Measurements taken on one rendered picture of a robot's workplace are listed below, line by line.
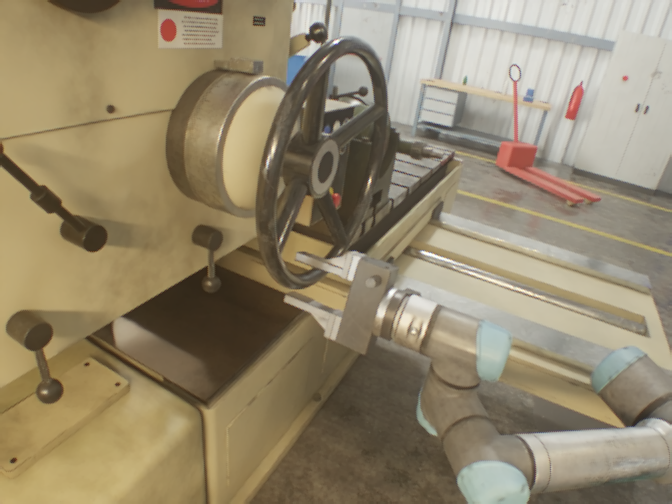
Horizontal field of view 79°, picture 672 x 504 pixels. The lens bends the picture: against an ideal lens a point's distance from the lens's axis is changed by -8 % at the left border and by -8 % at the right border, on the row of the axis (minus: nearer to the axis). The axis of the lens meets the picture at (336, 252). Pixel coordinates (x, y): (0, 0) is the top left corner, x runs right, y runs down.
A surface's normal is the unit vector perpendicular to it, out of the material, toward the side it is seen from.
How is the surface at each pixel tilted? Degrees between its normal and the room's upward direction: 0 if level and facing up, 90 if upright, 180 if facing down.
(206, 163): 92
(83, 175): 90
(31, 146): 90
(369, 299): 72
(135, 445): 0
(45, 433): 0
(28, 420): 0
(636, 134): 90
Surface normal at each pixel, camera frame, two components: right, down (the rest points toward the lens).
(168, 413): 0.13, -0.87
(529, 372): -0.44, 0.36
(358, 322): -0.38, 0.07
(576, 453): 0.26, -0.58
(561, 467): 0.26, -0.28
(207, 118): -0.31, -0.15
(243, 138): 0.60, 0.25
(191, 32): 0.88, 0.32
